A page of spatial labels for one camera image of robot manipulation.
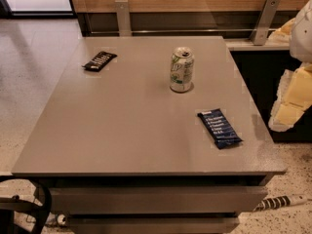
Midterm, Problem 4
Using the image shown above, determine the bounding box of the upper grey drawer front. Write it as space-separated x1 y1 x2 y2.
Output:
51 186 267 215

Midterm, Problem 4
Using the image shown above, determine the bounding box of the right metal bracket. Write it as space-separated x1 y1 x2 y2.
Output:
250 0 281 46

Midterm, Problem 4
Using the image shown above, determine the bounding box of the black white striped cable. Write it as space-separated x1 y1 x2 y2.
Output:
253 193 312 213

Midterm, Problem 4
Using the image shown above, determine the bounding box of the lower grey drawer front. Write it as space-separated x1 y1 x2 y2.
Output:
69 217 239 234

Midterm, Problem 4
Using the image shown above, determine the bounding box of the left metal bracket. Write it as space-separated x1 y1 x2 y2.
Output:
115 0 132 37

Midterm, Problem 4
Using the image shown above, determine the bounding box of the black rxbar chocolate bar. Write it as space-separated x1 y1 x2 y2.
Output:
83 51 116 72

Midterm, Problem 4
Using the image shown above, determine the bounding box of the metal bracket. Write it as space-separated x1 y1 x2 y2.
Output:
115 0 132 37
250 0 281 46

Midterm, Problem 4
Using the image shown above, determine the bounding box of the blue rxbar blueberry bar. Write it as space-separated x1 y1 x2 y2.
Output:
197 108 243 149

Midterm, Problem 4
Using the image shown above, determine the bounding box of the green white soda can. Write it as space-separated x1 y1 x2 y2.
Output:
170 47 195 93

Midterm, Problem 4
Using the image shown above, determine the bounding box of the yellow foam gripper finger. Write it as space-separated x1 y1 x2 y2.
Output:
268 62 312 132
268 19 294 43

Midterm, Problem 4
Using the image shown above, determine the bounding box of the grey drawer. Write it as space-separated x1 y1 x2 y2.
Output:
51 186 267 215
69 217 239 234

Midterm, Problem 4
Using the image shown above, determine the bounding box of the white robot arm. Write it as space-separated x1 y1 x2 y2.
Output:
268 0 312 132

